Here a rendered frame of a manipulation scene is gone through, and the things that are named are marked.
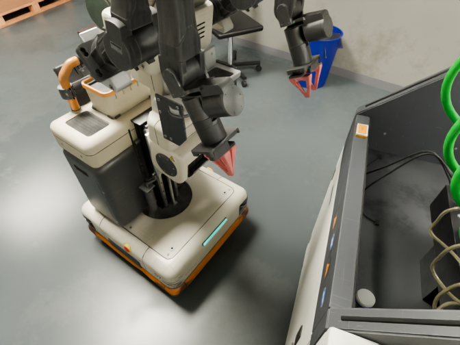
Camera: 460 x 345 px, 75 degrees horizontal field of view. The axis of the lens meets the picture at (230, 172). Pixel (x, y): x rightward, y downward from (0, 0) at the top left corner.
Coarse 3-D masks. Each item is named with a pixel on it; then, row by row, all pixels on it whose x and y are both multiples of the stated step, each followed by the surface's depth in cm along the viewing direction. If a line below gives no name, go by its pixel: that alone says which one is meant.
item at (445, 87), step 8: (456, 64) 48; (448, 72) 49; (456, 72) 49; (448, 80) 50; (448, 88) 51; (448, 96) 52; (448, 104) 52; (448, 112) 53; (456, 112) 54; (456, 120) 54
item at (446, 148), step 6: (456, 126) 47; (450, 132) 48; (456, 132) 47; (450, 138) 48; (456, 138) 48; (444, 144) 50; (450, 144) 49; (444, 150) 50; (450, 150) 49; (444, 156) 51; (450, 156) 50; (450, 162) 51; (456, 162) 51; (450, 168) 52; (456, 168) 51
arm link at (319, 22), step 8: (280, 8) 80; (280, 16) 82; (288, 16) 80; (296, 16) 85; (304, 16) 80; (312, 16) 79; (320, 16) 78; (328, 16) 79; (280, 24) 83; (288, 24) 81; (304, 24) 81; (312, 24) 80; (320, 24) 78; (328, 24) 79; (304, 32) 81; (312, 32) 80; (320, 32) 79; (328, 32) 80; (312, 40) 83
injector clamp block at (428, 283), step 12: (444, 192) 69; (432, 204) 74; (444, 204) 68; (456, 204) 66; (432, 216) 72; (444, 216) 66; (456, 216) 64; (444, 228) 65; (456, 228) 62; (444, 240) 64; (456, 240) 60; (432, 252) 68; (456, 252) 58; (420, 264) 72; (444, 264) 61; (456, 264) 57; (420, 276) 70; (432, 276) 65; (444, 276) 60; (456, 276) 56; (432, 288) 63; (456, 288) 55; (432, 300) 65; (444, 300) 58
